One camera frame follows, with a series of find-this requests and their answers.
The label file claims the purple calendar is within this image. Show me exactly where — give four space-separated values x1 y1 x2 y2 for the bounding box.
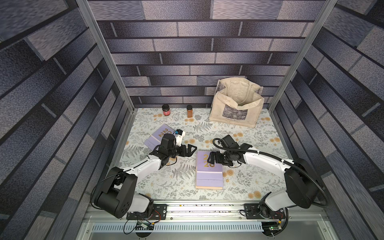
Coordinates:
144 124 175 151
196 151 224 187

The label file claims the peach 2026 desk calendar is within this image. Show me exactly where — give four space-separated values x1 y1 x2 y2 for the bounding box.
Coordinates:
196 186 223 190

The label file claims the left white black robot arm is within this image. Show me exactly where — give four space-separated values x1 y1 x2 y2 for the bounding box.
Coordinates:
90 133 197 220

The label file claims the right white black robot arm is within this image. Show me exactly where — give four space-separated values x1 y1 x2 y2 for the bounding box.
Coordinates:
208 135 329 218

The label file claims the floral patterned table mat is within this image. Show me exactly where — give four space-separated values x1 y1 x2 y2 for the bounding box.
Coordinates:
116 108 287 201

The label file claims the amber spice bottle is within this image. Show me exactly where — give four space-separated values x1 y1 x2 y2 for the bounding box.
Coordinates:
187 105 193 118

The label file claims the dark jar red label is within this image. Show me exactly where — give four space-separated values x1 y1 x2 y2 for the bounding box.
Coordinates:
162 104 171 116

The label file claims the beige canvas tote bag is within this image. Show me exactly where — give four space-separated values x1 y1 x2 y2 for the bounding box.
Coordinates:
209 77 265 128

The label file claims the left circuit board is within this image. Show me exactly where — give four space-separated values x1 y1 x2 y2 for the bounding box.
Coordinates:
135 222 155 231

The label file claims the circuit board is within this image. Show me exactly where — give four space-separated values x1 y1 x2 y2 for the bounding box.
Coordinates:
135 222 155 231
262 222 285 237

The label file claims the right circuit board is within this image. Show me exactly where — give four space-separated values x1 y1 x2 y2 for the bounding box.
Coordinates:
262 222 285 237

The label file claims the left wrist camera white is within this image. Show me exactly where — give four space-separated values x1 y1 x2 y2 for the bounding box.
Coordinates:
174 129 186 147

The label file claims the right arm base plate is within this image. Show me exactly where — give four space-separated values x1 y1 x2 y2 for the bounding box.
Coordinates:
244 204 286 220

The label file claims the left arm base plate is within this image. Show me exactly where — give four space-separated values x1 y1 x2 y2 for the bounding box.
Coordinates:
126 204 168 221

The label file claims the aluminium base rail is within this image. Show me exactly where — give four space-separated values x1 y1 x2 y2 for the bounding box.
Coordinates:
76 200 338 240

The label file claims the left aluminium frame post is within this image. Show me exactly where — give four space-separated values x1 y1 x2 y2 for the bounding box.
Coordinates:
74 0 135 112

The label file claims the aluminium frame post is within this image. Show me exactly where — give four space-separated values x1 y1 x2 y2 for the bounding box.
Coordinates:
74 0 135 112
267 0 339 112

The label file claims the right aluminium frame post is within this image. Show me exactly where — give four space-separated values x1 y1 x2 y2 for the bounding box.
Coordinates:
267 0 339 112

